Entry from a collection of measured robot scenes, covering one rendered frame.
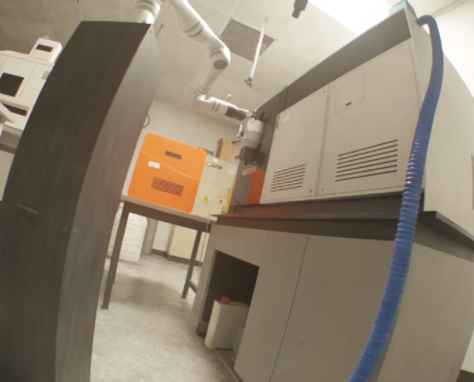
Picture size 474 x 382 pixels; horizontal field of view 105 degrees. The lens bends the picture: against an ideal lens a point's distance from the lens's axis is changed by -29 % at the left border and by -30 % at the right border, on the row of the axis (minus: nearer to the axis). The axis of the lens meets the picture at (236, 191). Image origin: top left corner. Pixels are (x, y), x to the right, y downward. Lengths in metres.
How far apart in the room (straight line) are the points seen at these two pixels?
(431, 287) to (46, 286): 0.85
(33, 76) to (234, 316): 2.02
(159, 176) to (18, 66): 1.38
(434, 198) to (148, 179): 1.45
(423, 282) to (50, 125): 0.90
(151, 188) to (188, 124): 3.54
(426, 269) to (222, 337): 1.13
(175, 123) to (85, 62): 4.36
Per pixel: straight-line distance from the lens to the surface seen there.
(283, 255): 0.82
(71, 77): 0.72
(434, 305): 0.69
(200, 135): 5.05
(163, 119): 5.01
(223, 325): 1.44
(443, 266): 0.70
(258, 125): 1.48
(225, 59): 1.18
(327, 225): 0.72
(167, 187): 1.62
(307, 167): 0.96
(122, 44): 0.72
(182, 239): 4.40
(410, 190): 0.49
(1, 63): 2.27
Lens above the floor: 0.63
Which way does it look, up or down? 10 degrees up
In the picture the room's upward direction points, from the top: 13 degrees clockwise
